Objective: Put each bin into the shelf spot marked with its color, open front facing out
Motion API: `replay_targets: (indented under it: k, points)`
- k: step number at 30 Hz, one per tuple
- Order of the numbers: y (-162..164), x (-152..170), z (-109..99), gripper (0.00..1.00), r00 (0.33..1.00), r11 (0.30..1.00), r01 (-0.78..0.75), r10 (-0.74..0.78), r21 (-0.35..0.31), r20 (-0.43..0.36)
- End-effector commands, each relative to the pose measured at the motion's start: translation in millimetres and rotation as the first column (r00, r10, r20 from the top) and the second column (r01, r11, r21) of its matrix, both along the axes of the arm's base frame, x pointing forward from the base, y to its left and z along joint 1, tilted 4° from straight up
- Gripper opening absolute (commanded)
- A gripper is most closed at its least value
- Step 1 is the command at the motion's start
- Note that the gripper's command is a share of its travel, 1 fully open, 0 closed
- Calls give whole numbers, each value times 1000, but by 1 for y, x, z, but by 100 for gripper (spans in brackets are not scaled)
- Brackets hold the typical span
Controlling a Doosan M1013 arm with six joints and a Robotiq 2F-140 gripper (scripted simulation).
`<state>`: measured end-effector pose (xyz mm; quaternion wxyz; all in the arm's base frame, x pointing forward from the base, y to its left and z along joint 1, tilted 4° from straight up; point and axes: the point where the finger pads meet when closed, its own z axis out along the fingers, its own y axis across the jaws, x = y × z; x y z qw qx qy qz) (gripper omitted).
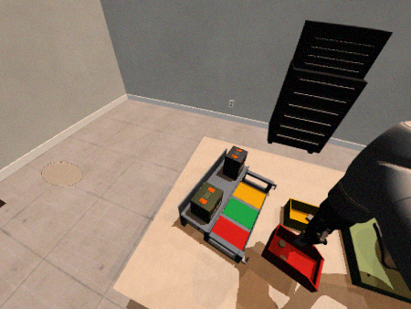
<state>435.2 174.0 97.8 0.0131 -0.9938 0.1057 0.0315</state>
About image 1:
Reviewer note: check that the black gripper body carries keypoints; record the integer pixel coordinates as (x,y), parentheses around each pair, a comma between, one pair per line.
(332,219)

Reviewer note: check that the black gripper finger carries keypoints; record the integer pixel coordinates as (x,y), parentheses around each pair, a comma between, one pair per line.
(312,221)
(311,238)

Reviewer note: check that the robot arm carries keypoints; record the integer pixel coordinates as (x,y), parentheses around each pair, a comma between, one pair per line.
(380,178)

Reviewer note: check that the red bin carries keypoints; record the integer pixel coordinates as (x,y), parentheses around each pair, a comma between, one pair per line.
(307,259)

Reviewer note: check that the yellow bin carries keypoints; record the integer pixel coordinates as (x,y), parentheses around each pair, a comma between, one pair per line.
(296,212)

